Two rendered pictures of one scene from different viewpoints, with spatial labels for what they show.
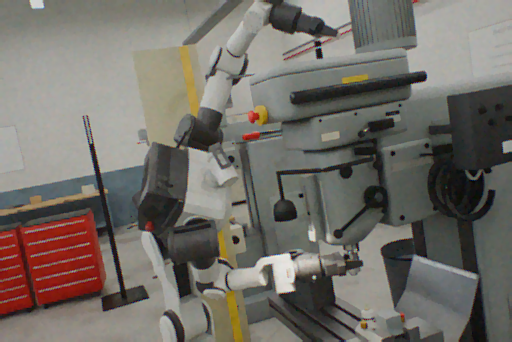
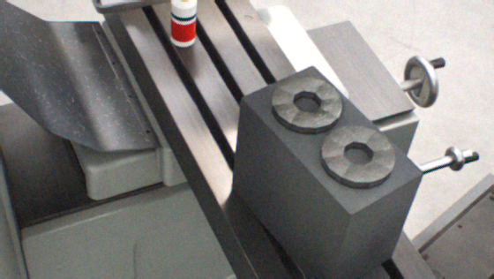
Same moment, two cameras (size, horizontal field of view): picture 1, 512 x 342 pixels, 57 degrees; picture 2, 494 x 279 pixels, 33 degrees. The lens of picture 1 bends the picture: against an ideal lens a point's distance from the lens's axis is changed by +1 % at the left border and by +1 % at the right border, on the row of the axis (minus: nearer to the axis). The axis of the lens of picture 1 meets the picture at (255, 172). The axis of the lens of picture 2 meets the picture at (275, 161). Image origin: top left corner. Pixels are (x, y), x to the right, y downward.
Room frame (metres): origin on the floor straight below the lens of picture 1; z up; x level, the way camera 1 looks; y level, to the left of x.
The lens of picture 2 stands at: (2.57, -0.34, 1.91)
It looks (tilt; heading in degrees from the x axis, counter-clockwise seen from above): 50 degrees down; 167
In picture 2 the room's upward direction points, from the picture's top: 10 degrees clockwise
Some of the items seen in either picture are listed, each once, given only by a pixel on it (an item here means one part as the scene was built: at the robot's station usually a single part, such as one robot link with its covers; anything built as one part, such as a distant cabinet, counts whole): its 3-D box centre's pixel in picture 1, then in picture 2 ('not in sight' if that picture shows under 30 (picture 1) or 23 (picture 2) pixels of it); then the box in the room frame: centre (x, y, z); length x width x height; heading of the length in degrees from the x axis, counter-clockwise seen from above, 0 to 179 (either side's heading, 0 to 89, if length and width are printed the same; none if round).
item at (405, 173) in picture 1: (390, 179); not in sight; (1.56, -0.45, 1.47); 0.24 x 0.19 x 0.26; 20
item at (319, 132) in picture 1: (342, 126); not in sight; (1.51, -0.30, 1.68); 0.34 x 0.24 x 0.10; 110
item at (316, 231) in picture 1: (312, 207); not in sight; (1.46, -0.16, 1.45); 0.04 x 0.04 x 0.21; 20
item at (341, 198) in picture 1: (342, 192); not in sight; (1.50, -0.27, 1.47); 0.21 x 0.19 x 0.32; 20
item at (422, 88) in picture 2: not in sight; (407, 86); (1.33, 0.21, 0.67); 0.16 x 0.12 x 0.12; 110
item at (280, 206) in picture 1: (284, 208); not in sight; (1.40, -0.07, 1.47); 0.07 x 0.07 x 0.06
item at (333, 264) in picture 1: (324, 266); not in sight; (1.50, -0.17, 1.23); 0.13 x 0.12 x 0.10; 179
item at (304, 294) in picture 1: (304, 277); (320, 177); (1.90, -0.12, 1.07); 0.22 x 0.12 x 0.20; 31
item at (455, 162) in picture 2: not in sight; (439, 163); (1.45, 0.28, 0.55); 0.22 x 0.06 x 0.06; 110
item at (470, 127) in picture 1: (490, 126); not in sight; (1.28, -0.66, 1.62); 0.20 x 0.09 x 0.21; 110
